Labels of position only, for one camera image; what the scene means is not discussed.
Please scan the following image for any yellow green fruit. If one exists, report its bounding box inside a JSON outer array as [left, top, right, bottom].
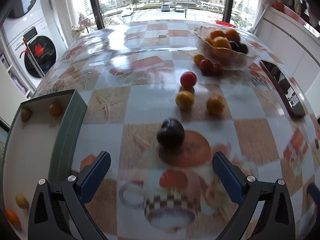
[[15, 194, 29, 209], [21, 108, 32, 122]]

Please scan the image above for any white shallow tray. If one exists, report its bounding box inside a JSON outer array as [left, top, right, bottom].
[[1, 89, 87, 239]]

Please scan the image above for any dark plum on table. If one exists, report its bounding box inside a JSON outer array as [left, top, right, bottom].
[[156, 118, 185, 150]]

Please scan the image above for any orange small fruit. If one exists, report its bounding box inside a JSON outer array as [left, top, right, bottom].
[[206, 95, 225, 116]]

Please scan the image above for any orange fruit in tray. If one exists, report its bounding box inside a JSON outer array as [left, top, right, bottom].
[[5, 209, 21, 229]]

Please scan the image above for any black smartphone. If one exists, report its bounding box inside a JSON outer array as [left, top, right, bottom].
[[260, 60, 305, 119]]

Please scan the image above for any yellow small fruit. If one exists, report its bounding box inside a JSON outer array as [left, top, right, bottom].
[[175, 90, 194, 111]]

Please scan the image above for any checkered tablecloth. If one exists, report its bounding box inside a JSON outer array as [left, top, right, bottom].
[[36, 20, 319, 239]]

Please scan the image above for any red cherry tomato fruit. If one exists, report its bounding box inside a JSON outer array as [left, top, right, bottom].
[[180, 72, 197, 88]]

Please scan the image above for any glass fruit bowl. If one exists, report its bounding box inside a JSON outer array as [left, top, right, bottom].
[[194, 26, 258, 70]]

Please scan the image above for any red broom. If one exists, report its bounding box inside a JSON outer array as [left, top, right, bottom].
[[20, 38, 44, 78]]

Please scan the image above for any white washing machine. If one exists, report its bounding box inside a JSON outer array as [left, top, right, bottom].
[[8, 21, 66, 89]]

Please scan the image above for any white cabinet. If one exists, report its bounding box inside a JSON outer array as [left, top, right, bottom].
[[254, 4, 320, 95]]

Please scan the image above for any red plastic bucket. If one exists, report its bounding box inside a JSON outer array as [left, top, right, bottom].
[[215, 20, 236, 28]]

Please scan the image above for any white dryer upper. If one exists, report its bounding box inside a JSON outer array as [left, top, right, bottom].
[[3, 0, 44, 42]]

